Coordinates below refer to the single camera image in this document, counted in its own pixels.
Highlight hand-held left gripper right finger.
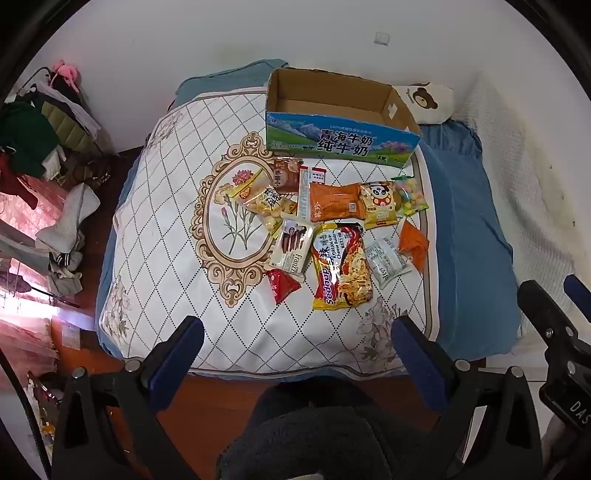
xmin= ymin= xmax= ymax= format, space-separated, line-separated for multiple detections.
xmin=390 ymin=315 xmax=550 ymax=480

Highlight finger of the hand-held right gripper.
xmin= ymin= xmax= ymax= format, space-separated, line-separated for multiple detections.
xmin=563 ymin=274 xmax=591 ymax=321
xmin=517 ymin=279 xmax=583 ymax=367

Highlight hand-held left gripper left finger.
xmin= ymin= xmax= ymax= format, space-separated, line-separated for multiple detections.
xmin=50 ymin=315 xmax=218 ymax=480

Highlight colourful candy bag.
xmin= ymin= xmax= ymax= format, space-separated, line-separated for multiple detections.
xmin=392 ymin=178 xmax=430 ymax=217

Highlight printed cardboard milk box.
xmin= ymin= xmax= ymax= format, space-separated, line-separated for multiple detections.
xmin=265 ymin=68 xmax=422 ymax=168

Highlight small white snack packet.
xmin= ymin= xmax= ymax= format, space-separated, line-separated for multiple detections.
xmin=365 ymin=237 xmax=414 ymax=289

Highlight yellow instant noodle packet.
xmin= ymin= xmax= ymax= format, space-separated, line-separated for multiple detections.
xmin=310 ymin=222 xmax=374 ymax=311

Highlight orange triangular snack packet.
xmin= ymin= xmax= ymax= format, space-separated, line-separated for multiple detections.
xmin=397 ymin=219 xmax=430 ymax=273

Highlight blue bed sheet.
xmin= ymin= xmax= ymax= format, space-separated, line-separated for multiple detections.
xmin=95 ymin=59 xmax=518 ymax=370

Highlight person's dark fleece pants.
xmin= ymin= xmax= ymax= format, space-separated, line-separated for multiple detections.
xmin=217 ymin=376 xmax=444 ymax=480

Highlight small red snack packet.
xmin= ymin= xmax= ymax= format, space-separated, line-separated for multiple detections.
xmin=265 ymin=268 xmax=302 ymax=305

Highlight chocolate stick biscuit packet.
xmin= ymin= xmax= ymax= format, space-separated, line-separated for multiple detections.
xmin=268 ymin=217 xmax=319 ymax=282

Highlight yellow panda snack packet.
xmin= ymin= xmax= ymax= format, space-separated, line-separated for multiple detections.
xmin=359 ymin=181 xmax=400 ymax=229

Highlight white garment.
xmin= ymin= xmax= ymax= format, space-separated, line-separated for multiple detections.
xmin=36 ymin=182 xmax=101 ymax=252

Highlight yellow puffed snack packet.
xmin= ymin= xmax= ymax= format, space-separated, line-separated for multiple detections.
xmin=231 ymin=173 xmax=298 ymax=241

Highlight long white blue packet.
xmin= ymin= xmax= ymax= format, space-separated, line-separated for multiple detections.
xmin=295 ymin=166 xmax=315 ymax=222

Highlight white diamond pattern blanket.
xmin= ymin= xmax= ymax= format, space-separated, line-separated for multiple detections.
xmin=96 ymin=95 xmax=451 ymax=379

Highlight brown snack packet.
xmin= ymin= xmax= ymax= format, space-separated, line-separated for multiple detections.
xmin=272 ymin=158 xmax=304 ymax=193

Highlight bear print pillow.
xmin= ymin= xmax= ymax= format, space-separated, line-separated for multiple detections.
xmin=394 ymin=82 xmax=455 ymax=124

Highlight olive quilted jacket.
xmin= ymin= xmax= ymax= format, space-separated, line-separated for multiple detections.
xmin=39 ymin=99 xmax=93 ymax=148

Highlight dark green garment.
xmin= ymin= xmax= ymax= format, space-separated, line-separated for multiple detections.
xmin=0 ymin=102 xmax=61 ymax=178

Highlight pink plush toy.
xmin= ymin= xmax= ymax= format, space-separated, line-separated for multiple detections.
xmin=52 ymin=59 xmax=80 ymax=90

